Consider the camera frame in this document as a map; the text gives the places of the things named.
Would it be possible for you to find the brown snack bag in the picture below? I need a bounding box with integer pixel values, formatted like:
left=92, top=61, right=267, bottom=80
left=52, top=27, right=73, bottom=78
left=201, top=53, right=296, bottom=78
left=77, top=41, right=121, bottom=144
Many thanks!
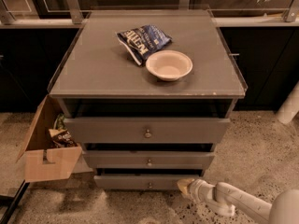
left=49, top=129, right=77, bottom=148

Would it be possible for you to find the blue chip bag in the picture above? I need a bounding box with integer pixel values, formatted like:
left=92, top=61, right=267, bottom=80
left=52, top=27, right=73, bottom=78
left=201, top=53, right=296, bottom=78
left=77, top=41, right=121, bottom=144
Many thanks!
left=117, top=24, right=172, bottom=65

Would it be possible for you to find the grey middle drawer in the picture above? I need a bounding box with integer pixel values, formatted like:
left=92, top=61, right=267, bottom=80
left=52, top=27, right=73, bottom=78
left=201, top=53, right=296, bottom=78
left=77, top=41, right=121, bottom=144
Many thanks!
left=82, top=150, right=214, bottom=169

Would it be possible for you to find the grey drawer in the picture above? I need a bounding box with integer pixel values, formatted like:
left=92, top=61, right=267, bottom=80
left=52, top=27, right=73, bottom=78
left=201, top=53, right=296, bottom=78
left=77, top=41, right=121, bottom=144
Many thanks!
left=64, top=118, right=230, bottom=144
left=82, top=150, right=214, bottom=169
left=94, top=168, right=203, bottom=190

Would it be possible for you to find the white paper bowl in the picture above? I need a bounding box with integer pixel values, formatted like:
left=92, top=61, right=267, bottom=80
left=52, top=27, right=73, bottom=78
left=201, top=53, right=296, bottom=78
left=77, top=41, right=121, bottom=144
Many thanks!
left=146, top=50, right=192, bottom=81

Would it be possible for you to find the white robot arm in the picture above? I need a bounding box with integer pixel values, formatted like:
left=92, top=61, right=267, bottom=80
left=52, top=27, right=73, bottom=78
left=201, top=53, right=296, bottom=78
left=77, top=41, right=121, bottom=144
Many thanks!
left=178, top=88, right=299, bottom=224

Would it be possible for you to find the green snack bag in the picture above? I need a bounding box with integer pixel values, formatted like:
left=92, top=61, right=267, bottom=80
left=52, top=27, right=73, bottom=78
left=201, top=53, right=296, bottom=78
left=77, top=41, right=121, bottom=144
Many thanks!
left=53, top=113, right=65, bottom=130

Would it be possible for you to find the grey bottom drawer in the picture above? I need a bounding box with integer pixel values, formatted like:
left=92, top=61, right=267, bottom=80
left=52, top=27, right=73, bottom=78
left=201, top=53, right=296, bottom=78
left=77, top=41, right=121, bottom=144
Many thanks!
left=94, top=168, right=203, bottom=190

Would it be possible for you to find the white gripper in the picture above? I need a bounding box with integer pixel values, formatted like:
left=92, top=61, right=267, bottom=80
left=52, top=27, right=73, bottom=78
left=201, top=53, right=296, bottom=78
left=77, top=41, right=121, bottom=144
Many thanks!
left=177, top=178, right=216, bottom=204

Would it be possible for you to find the metal railing frame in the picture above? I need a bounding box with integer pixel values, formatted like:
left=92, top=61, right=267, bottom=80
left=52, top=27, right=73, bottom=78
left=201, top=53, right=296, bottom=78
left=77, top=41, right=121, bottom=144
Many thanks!
left=0, top=0, right=299, bottom=27

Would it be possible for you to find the cardboard box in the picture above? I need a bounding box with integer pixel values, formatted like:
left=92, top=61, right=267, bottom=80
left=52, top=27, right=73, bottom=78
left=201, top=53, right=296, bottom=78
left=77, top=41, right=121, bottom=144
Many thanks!
left=16, top=95, right=82, bottom=183

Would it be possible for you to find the grey drawer cabinet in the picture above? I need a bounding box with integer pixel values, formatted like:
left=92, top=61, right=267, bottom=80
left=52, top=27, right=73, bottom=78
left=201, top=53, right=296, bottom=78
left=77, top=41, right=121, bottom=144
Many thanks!
left=47, top=9, right=249, bottom=179

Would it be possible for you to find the black metal leg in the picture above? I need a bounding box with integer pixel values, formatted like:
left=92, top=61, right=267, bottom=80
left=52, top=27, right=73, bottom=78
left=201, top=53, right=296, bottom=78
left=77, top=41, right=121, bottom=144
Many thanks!
left=0, top=181, right=29, bottom=224

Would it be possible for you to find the grey top drawer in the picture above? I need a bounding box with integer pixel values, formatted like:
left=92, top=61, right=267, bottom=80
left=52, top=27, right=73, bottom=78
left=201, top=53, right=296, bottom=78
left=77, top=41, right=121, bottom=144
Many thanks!
left=64, top=118, right=230, bottom=144

